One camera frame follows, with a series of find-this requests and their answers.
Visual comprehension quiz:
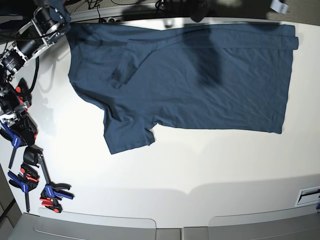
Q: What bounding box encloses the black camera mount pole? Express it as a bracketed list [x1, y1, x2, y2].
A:
[190, 0, 212, 23]

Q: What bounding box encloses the grey chair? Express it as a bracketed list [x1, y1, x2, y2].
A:
[182, 205, 320, 240]
[9, 213, 181, 240]

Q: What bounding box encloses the grey right chair back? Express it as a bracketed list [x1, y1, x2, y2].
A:
[182, 205, 320, 240]

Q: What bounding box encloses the top blue red bar clamp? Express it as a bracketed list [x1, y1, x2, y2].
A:
[15, 78, 32, 108]

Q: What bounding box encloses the blue red bar clamp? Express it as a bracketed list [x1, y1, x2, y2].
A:
[7, 163, 40, 213]
[38, 153, 74, 213]
[0, 115, 38, 169]
[15, 78, 32, 108]

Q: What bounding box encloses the grey left chair back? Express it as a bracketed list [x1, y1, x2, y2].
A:
[9, 213, 181, 240]

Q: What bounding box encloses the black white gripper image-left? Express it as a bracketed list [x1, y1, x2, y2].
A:
[0, 92, 28, 130]

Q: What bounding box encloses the bottom blue red bar clamp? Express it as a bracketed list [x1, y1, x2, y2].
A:
[38, 153, 74, 213]

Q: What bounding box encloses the white slotted label plate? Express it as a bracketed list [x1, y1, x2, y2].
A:
[295, 186, 320, 207]

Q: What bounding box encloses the aluminium rail with cables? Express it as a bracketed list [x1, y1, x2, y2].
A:
[70, 0, 190, 23]

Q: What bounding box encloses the dark blue T-shirt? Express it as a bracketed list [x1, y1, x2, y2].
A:
[66, 23, 299, 154]

